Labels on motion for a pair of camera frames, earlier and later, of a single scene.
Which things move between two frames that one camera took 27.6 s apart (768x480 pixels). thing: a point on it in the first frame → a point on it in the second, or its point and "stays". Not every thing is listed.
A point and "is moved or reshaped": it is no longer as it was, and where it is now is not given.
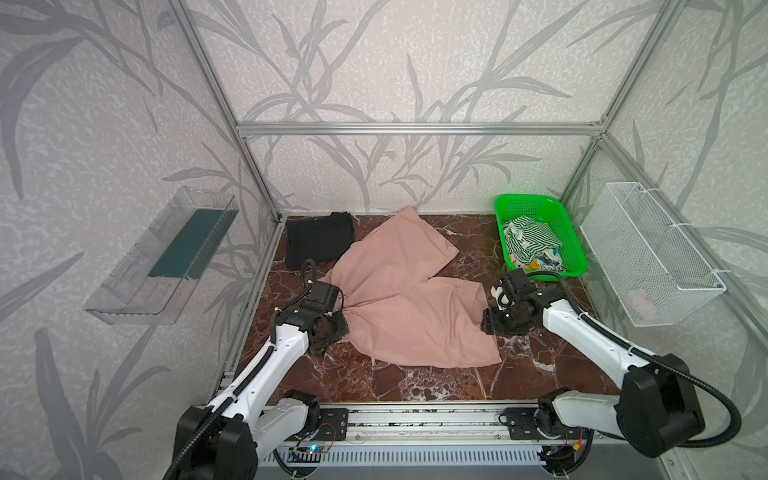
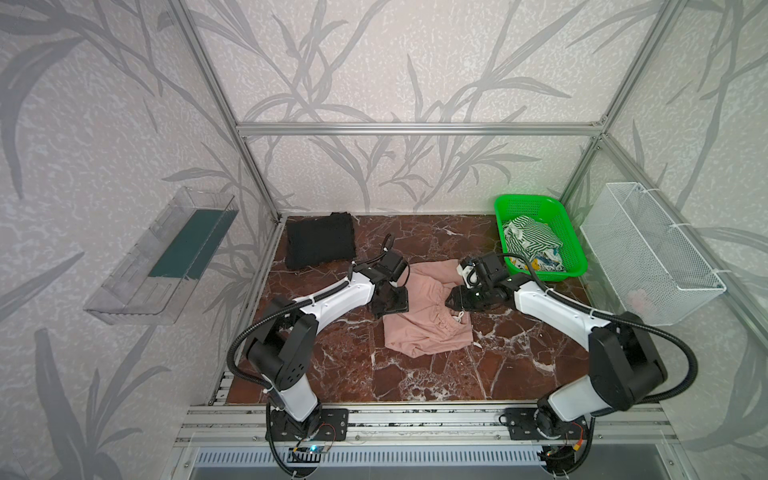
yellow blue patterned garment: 548,261 stays
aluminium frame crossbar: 420,129 stays
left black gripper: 335,324 → 390,298
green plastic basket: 551,211 stays
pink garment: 398,310 is moved or reshaped
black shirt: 320,238 stays
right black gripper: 496,318 → 466,297
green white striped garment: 525,238 stays
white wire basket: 644,259 stays
